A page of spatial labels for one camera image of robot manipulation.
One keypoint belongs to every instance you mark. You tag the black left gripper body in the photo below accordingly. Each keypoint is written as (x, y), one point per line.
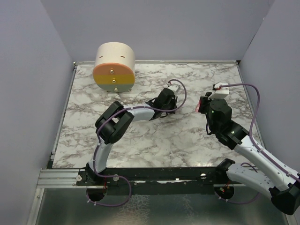
(172, 104)

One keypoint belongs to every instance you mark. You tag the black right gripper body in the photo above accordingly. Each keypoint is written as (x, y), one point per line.
(204, 106)

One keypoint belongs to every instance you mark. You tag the pink strap keyring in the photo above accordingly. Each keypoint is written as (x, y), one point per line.
(198, 106)

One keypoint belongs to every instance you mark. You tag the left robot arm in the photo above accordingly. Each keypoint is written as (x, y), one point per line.
(114, 122)

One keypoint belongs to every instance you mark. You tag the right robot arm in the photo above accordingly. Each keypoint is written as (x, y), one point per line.
(276, 181)

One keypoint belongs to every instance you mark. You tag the round cream drawer cabinet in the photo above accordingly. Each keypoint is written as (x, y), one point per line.
(114, 68)

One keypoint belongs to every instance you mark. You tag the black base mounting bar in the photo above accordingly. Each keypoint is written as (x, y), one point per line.
(205, 175)

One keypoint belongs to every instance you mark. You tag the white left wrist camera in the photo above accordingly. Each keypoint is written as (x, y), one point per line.
(174, 87)

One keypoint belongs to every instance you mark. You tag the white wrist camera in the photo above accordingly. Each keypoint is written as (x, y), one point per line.
(220, 91)
(174, 87)

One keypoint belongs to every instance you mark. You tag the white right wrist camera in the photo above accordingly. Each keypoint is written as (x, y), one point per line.
(220, 91)

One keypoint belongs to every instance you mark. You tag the aluminium frame rail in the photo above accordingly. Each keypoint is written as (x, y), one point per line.
(57, 178)

